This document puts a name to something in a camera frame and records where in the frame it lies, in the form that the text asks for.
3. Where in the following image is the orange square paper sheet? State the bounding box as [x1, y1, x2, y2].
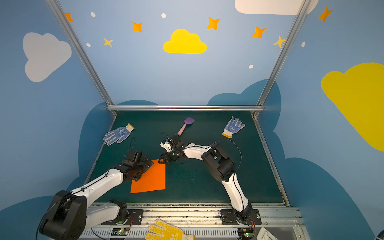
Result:
[130, 160, 166, 194]

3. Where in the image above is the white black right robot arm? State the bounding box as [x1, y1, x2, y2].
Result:
[159, 135, 253, 222]

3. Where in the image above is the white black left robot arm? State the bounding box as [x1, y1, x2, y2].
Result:
[36, 150, 154, 240]

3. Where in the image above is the purple pink toy spatula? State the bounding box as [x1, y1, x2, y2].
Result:
[177, 117, 195, 136]

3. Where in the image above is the blue dotted glove left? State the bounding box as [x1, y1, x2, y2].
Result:
[103, 124, 135, 146]

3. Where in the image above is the blue dotted glove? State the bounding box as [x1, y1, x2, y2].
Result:
[103, 124, 135, 146]
[222, 117, 246, 139]

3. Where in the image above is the blue dotted glove right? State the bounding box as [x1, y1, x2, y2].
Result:
[222, 117, 246, 139]

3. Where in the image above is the left green circuit board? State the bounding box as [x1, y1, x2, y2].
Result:
[111, 228, 130, 236]

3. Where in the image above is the green circuit board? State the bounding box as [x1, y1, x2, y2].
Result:
[237, 228, 255, 240]
[111, 228, 130, 236]

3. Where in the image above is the yellow dotted glove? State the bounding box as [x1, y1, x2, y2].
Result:
[145, 219, 196, 240]

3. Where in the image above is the right green circuit board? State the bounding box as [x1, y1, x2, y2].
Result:
[237, 228, 255, 240]

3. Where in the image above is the white object bottom right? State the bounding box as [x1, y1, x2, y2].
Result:
[256, 227, 279, 240]

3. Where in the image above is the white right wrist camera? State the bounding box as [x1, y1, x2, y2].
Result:
[160, 141, 173, 153]

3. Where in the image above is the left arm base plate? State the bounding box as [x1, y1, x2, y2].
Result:
[101, 209, 144, 226]

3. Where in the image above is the aluminium front rail base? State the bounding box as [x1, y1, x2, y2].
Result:
[79, 203, 310, 240]

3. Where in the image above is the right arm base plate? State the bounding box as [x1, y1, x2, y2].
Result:
[218, 209, 262, 226]

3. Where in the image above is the left aluminium frame post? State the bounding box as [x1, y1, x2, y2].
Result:
[46, 0, 114, 106]

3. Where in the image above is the aluminium frame post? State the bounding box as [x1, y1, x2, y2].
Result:
[46, 0, 114, 106]
[252, 0, 312, 120]

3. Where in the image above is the right aluminium frame post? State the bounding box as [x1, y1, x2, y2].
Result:
[252, 0, 312, 120]

